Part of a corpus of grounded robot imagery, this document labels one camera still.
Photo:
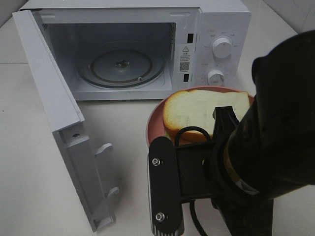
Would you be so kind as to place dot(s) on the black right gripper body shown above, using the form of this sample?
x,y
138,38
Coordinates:
x,y
234,179

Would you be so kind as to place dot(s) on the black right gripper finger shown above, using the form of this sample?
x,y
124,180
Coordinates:
x,y
225,121

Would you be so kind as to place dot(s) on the white bread sandwich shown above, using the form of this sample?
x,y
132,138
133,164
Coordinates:
x,y
195,108

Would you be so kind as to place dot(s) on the pink round plate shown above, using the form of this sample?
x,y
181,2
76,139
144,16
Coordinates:
x,y
155,127

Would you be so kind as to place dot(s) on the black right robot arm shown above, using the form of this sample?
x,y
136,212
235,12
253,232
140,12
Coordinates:
x,y
271,151

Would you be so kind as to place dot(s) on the lower white timer knob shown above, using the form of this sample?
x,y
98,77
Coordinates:
x,y
215,78

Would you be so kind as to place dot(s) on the upper white power knob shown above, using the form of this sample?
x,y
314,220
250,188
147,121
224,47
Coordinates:
x,y
222,47

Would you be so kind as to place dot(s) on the white microwave oven body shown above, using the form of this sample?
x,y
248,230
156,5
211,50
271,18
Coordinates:
x,y
163,23

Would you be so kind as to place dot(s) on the white warning label sticker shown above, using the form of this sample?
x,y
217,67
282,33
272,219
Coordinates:
x,y
184,58

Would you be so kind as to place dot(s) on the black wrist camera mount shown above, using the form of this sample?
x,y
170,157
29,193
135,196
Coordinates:
x,y
176,175

